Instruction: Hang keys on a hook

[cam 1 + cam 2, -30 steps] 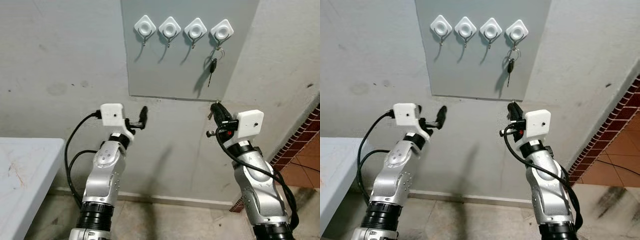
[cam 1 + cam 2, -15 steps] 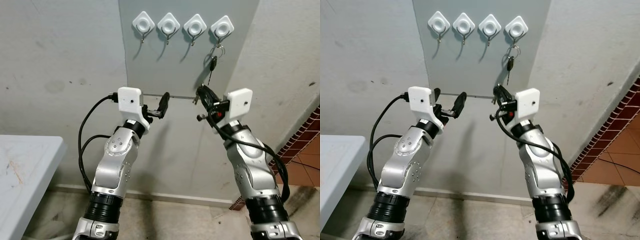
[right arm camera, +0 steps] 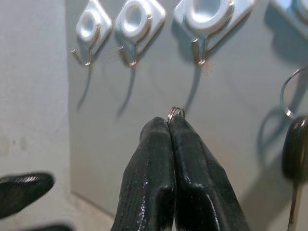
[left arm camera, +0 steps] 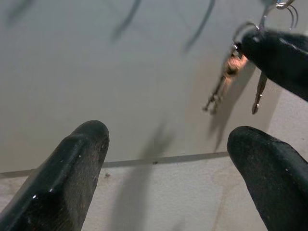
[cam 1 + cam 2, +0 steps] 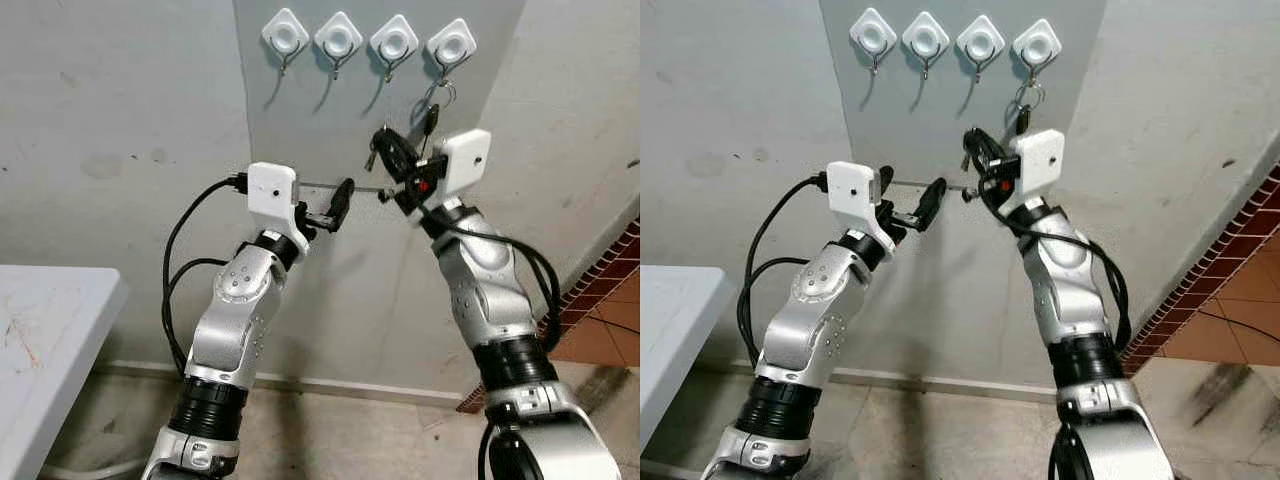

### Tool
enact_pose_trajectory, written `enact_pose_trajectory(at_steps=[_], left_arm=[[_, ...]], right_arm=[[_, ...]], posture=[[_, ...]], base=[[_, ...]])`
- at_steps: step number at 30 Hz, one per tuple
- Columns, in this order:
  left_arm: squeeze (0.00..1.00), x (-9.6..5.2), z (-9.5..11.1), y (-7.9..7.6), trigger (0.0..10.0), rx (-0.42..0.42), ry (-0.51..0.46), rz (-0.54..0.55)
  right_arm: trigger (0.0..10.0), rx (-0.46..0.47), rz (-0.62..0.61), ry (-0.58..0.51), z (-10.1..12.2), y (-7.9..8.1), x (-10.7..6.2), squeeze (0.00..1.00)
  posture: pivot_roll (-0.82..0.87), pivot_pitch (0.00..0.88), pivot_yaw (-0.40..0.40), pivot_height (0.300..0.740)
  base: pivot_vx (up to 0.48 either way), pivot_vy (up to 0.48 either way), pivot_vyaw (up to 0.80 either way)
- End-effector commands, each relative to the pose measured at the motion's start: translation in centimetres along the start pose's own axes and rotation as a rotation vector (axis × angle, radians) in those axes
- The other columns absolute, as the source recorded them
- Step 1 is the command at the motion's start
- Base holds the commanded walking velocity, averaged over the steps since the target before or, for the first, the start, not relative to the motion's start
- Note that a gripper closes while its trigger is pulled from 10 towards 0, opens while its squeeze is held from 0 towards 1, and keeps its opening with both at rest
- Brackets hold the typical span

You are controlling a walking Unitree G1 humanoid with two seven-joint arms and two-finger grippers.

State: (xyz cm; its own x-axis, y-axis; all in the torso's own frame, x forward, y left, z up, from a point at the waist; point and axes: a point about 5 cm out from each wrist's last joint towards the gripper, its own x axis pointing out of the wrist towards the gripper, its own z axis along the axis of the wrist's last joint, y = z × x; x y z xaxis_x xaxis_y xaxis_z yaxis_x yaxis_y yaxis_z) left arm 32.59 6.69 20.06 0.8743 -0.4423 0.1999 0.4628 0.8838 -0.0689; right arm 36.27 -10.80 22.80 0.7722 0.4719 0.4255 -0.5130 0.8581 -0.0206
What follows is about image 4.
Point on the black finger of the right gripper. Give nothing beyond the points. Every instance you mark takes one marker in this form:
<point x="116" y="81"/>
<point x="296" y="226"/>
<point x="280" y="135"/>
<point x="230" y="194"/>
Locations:
<point x="276" y="55"/>

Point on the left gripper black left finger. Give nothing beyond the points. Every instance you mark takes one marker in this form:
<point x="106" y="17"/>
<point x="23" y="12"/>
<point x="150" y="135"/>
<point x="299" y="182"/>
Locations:
<point x="60" y="180"/>

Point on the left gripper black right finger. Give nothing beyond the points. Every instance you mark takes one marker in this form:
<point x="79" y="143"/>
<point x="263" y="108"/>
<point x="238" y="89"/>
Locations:
<point x="272" y="180"/>

